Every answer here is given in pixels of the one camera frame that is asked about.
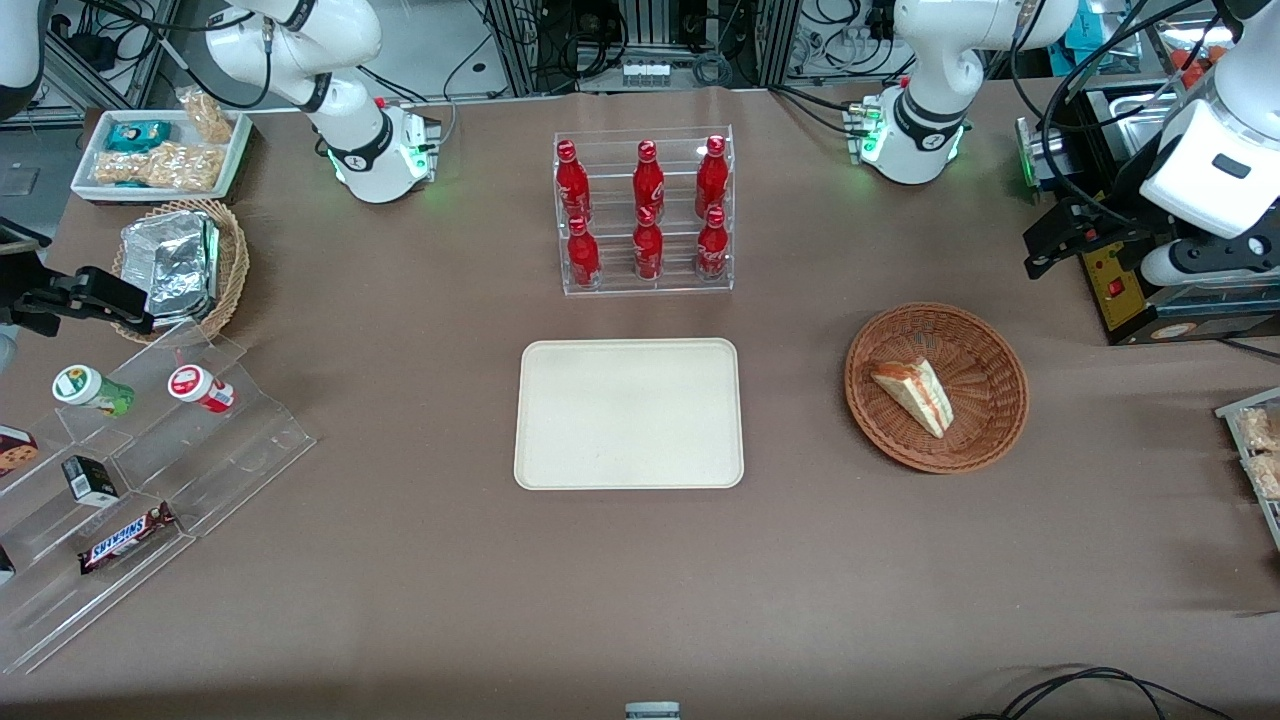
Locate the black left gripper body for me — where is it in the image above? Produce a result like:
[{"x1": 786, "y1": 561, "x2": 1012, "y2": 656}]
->
[{"x1": 1095, "y1": 185, "x2": 1181, "y2": 263}]

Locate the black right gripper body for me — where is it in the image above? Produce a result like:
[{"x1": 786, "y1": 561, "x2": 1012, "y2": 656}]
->
[{"x1": 0, "y1": 255, "x2": 63, "y2": 306}]

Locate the triangular sandwich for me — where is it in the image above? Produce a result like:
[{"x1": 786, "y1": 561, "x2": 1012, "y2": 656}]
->
[{"x1": 870, "y1": 358, "x2": 956, "y2": 439}]

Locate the white rectangular snack tray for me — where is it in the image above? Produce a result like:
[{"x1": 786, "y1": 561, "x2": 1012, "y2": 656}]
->
[{"x1": 70, "y1": 108, "x2": 253, "y2": 206}]

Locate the round brown wicker basket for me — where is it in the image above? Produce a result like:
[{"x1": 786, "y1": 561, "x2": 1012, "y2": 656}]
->
[{"x1": 844, "y1": 302, "x2": 1030, "y2": 475}]

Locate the light tan wicker basket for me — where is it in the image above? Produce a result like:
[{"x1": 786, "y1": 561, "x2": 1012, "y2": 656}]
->
[{"x1": 110, "y1": 198, "x2": 251, "y2": 346}]

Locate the pale snack tray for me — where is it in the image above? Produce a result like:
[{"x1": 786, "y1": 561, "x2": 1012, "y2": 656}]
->
[{"x1": 1215, "y1": 388, "x2": 1280, "y2": 551}]

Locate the cream plastic serving tray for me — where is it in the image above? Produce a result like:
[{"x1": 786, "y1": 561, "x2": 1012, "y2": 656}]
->
[{"x1": 513, "y1": 338, "x2": 745, "y2": 491}]

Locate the black food warmer appliance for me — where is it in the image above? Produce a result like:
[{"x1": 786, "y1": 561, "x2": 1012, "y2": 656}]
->
[{"x1": 1018, "y1": 80, "x2": 1280, "y2": 348}]

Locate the green white-lidded cup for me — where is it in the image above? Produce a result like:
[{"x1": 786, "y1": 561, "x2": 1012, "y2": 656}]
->
[{"x1": 52, "y1": 365, "x2": 136, "y2": 418}]

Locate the steel warmer pan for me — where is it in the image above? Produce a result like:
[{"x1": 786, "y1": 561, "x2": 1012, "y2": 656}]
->
[{"x1": 1100, "y1": 88, "x2": 1186, "y2": 133}]

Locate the red white-lidded cup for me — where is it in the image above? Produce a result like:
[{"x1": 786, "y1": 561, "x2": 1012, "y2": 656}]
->
[{"x1": 167, "y1": 364, "x2": 237, "y2": 414}]

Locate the maroon cookie box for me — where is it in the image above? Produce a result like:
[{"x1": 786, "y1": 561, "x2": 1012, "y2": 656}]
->
[{"x1": 0, "y1": 425, "x2": 41, "y2": 479}]

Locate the clear peanut snack bag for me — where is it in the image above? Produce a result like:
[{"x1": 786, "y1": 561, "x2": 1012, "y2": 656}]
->
[
  {"x1": 178, "y1": 86, "x2": 237, "y2": 144},
  {"x1": 93, "y1": 142, "x2": 223, "y2": 193}
]

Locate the teal snack packet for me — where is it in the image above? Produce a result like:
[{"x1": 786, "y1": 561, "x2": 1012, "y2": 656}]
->
[{"x1": 105, "y1": 120, "x2": 173, "y2": 153}]

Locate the small black carton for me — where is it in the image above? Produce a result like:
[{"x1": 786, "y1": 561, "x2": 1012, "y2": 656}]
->
[{"x1": 61, "y1": 455, "x2": 120, "y2": 504}]

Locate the red orange food item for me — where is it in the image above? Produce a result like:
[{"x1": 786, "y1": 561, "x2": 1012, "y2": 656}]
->
[{"x1": 1170, "y1": 45, "x2": 1231, "y2": 76}]

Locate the teal box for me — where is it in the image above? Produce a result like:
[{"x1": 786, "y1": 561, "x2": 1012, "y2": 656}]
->
[{"x1": 1065, "y1": 5, "x2": 1111, "y2": 51}]

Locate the clear acrylic stepped display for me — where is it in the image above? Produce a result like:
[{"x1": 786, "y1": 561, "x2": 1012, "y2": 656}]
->
[{"x1": 0, "y1": 318, "x2": 318, "y2": 676}]

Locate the Snickers chocolate bar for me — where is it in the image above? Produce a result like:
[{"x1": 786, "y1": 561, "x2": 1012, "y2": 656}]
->
[{"x1": 78, "y1": 502, "x2": 178, "y2": 576}]

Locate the red cola bottle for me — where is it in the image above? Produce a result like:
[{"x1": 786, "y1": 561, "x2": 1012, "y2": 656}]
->
[
  {"x1": 695, "y1": 135, "x2": 730, "y2": 216},
  {"x1": 633, "y1": 206, "x2": 665, "y2": 281},
  {"x1": 567, "y1": 216, "x2": 602, "y2": 289},
  {"x1": 555, "y1": 139, "x2": 593, "y2": 223},
  {"x1": 632, "y1": 140, "x2": 666, "y2": 216},
  {"x1": 696, "y1": 205, "x2": 730, "y2": 280}
]

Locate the clear acrylic bottle rack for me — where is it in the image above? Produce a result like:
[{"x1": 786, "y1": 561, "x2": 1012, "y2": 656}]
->
[{"x1": 553, "y1": 125, "x2": 736, "y2": 297}]

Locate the black floor cable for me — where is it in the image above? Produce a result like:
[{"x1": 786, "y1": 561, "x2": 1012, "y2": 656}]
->
[{"x1": 960, "y1": 665, "x2": 1236, "y2": 720}]

